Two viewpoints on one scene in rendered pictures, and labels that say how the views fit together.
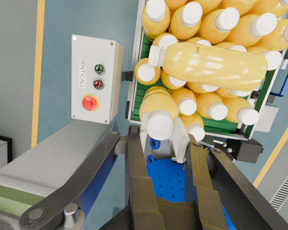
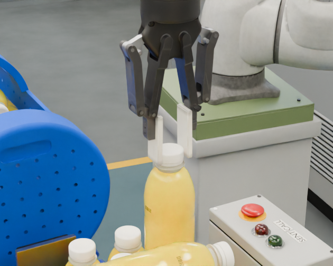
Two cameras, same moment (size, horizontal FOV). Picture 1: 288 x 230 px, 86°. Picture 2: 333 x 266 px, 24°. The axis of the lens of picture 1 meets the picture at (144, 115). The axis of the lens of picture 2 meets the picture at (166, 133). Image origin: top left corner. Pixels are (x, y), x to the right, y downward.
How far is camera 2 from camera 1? 0.92 m
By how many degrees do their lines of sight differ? 49
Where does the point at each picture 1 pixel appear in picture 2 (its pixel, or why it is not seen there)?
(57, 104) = not seen: outside the picture
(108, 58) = (275, 256)
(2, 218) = (245, 91)
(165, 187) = (67, 184)
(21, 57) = not seen: outside the picture
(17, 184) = (265, 136)
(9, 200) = (255, 111)
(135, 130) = (195, 106)
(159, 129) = (168, 148)
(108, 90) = (243, 233)
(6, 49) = not seen: outside the picture
